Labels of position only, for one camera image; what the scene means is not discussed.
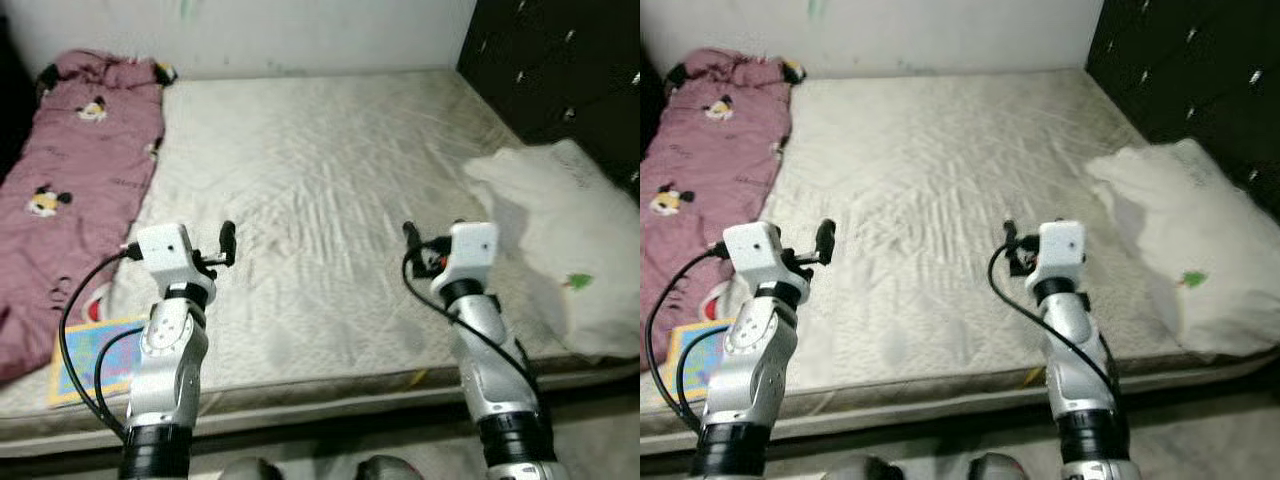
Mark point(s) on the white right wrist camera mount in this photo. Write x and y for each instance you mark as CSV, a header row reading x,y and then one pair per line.
x,y
468,250
1060,248

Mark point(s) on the white quilted mattress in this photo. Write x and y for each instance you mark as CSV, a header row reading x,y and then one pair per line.
x,y
320,180
940,180

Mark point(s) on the colourful yellow-edged picture book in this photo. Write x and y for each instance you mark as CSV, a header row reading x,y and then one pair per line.
x,y
702,372
85,345

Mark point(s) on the black tufted headboard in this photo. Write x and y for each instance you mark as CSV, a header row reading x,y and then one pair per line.
x,y
560,50
1200,60

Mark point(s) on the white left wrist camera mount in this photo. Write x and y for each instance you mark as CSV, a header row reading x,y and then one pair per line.
x,y
165,250
752,248

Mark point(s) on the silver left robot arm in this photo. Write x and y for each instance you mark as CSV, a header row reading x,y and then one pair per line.
x,y
165,380
745,380

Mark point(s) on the white pillow with tree print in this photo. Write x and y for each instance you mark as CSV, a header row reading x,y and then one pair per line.
x,y
560,230
1180,230

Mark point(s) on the purple cartoon print blanket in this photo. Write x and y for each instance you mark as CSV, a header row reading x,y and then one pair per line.
x,y
700,170
80,180

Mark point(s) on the grey robot right leg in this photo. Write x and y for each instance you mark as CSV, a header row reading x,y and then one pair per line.
x,y
390,470
998,468

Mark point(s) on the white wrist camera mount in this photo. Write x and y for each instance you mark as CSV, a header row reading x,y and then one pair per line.
x,y
752,248
1060,248
468,250
165,250

